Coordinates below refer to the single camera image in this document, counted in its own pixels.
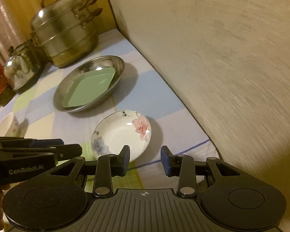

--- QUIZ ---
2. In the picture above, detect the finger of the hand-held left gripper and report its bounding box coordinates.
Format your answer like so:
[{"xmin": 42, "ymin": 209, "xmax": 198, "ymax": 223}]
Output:
[
  {"xmin": 0, "ymin": 144, "xmax": 83, "ymax": 161},
  {"xmin": 0, "ymin": 136, "xmax": 65, "ymax": 148}
]

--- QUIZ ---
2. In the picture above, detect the green square plate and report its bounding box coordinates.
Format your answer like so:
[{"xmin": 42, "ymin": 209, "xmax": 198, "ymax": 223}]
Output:
[{"xmin": 62, "ymin": 67, "xmax": 116, "ymax": 108}]

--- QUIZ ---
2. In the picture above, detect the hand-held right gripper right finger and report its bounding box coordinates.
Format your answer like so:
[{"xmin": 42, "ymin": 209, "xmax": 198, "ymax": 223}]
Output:
[{"xmin": 160, "ymin": 146, "xmax": 242, "ymax": 197}]

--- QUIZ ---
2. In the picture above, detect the stainless steel kettle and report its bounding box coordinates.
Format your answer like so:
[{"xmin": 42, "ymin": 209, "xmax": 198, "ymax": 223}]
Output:
[{"xmin": 3, "ymin": 40, "xmax": 45, "ymax": 95}]

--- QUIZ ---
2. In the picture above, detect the stacked stainless steamer pot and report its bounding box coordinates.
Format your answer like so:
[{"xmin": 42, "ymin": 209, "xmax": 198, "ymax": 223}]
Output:
[{"xmin": 30, "ymin": 0, "xmax": 103, "ymax": 69}]

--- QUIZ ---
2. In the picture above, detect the checked pastel tablecloth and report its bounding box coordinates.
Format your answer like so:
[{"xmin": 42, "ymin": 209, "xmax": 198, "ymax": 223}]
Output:
[{"xmin": 0, "ymin": 28, "xmax": 221, "ymax": 192}]

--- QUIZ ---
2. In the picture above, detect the pinkish curtain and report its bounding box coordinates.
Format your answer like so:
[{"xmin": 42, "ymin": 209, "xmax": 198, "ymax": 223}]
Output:
[{"xmin": 0, "ymin": 0, "xmax": 35, "ymax": 62}]

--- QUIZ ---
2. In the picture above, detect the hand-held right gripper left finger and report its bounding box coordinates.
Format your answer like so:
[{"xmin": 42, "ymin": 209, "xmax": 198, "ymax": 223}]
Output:
[{"xmin": 49, "ymin": 145, "xmax": 131, "ymax": 197}]

